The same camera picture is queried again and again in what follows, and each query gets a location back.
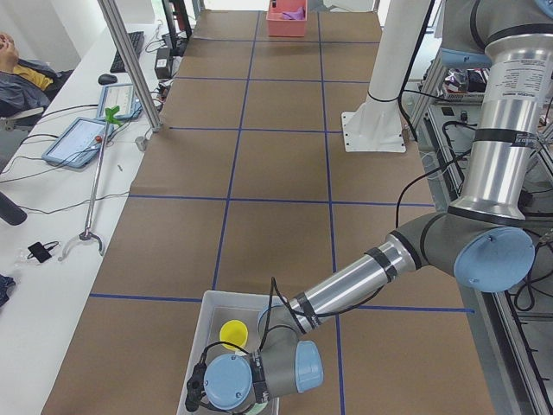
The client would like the reacher grabber tool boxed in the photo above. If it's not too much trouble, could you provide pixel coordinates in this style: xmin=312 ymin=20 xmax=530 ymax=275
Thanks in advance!
xmin=57 ymin=105 xmax=121 ymax=262

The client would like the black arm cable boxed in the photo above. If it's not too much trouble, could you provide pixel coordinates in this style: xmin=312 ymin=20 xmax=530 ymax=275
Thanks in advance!
xmin=202 ymin=170 xmax=472 ymax=360

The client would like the pink plastic bin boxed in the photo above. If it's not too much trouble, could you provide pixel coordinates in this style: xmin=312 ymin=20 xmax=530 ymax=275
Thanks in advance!
xmin=265 ymin=0 xmax=308 ymax=37

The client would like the aluminium frame post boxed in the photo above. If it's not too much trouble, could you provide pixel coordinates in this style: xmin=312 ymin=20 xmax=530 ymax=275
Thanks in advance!
xmin=98 ymin=0 xmax=162 ymax=133

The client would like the seated person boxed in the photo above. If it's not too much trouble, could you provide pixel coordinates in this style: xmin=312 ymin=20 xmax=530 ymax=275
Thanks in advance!
xmin=1 ymin=32 xmax=73 ymax=118

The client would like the black computer mouse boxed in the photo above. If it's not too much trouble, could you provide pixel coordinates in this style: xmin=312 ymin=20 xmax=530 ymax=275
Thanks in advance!
xmin=98 ymin=73 xmax=118 ymax=86

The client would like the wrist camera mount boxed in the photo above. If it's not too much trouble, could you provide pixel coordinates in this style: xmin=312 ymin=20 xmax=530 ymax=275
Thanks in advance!
xmin=185 ymin=357 xmax=208 ymax=412

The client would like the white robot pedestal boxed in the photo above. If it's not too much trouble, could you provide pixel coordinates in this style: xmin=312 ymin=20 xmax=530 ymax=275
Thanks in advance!
xmin=341 ymin=0 xmax=434 ymax=153

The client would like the yellow plastic cup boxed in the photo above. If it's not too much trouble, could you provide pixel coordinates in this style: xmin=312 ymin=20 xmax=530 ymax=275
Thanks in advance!
xmin=219 ymin=319 xmax=249 ymax=350

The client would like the near blue teach pendant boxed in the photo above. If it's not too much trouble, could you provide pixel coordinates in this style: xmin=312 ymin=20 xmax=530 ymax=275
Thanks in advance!
xmin=41 ymin=117 xmax=114 ymax=169

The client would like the clear plastic bin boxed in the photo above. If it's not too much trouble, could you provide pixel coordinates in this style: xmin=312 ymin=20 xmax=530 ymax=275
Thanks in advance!
xmin=176 ymin=290 xmax=269 ymax=414

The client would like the mint green bowl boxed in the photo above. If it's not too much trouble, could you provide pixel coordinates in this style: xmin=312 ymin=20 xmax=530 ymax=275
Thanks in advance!
xmin=244 ymin=403 xmax=267 ymax=415

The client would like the black keyboard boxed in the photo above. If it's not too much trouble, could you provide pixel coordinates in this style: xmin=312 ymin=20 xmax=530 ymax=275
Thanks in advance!
xmin=109 ymin=30 xmax=146 ymax=73

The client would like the small black card device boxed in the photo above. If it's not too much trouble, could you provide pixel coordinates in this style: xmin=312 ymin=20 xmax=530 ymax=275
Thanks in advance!
xmin=27 ymin=242 xmax=52 ymax=264

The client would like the black power adapter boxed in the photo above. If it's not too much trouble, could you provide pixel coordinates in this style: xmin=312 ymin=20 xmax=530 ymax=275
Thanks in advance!
xmin=154 ymin=48 xmax=174 ymax=80

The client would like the blue teach pendant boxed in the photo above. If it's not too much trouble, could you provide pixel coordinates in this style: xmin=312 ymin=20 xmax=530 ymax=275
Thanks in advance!
xmin=41 ymin=117 xmax=114 ymax=169
xmin=95 ymin=83 xmax=142 ymax=121

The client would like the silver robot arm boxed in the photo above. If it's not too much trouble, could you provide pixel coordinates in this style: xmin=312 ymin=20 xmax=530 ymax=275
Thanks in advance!
xmin=185 ymin=1 xmax=552 ymax=413

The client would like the purple cloth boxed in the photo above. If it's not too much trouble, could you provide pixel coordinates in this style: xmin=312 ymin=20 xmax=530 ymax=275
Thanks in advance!
xmin=281 ymin=7 xmax=306 ymax=21

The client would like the far blue teach pendant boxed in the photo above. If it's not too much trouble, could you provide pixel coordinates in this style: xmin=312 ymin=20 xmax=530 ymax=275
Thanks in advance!
xmin=95 ymin=83 xmax=142 ymax=121

